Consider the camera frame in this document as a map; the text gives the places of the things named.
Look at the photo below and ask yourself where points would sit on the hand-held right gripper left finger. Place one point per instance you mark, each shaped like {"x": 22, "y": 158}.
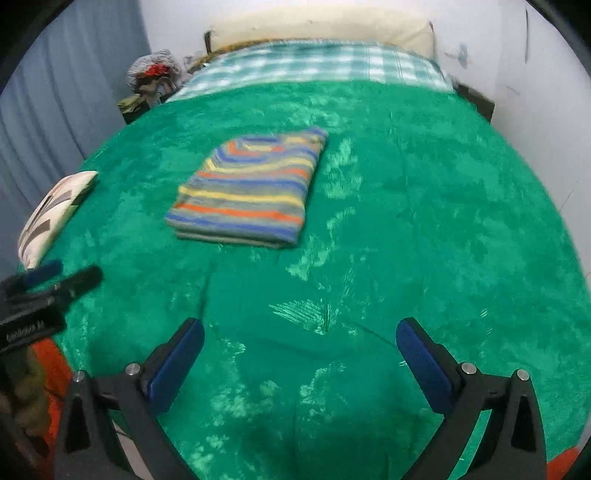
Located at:
{"x": 178, "y": 364}

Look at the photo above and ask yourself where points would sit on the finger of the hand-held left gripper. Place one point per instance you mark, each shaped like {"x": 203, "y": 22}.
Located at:
{"x": 76, "y": 281}
{"x": 41, "y": 272}

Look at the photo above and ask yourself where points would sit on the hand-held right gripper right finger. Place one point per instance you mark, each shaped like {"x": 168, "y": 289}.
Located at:
{"x": 425, "y": 364}

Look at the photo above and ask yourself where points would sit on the striped knitted sweater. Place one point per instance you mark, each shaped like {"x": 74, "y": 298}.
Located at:
{"x": 249, "y": 194}

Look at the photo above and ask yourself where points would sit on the pile of clothes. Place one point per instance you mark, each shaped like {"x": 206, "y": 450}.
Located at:
{"x": 152, "y": 69}

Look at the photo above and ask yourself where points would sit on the person's left hand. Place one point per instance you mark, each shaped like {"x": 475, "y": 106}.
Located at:
{"x": 30, "y": 397}

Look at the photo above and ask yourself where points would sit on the orange knitted garment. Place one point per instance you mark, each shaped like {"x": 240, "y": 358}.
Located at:
{"x": 53, "y": 369}

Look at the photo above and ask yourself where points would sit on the cream brown patterned pillow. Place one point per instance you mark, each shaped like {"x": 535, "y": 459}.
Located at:
{"x": 51, "y": 212}

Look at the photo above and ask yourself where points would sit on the green velvet blanket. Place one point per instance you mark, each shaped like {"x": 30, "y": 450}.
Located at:
{"x": 392, "y": 230}

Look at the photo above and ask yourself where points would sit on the grey blue curtain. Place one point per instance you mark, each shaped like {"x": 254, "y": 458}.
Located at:
{"x": 60, "y": 101}

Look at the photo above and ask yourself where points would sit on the green white checked bedsheet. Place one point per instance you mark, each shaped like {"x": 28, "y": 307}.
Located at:
{"x": 314, "y": 64}

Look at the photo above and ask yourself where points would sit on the cream headboard cushion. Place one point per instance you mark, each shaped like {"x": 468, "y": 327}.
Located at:
{"x": 323, "y": 25}

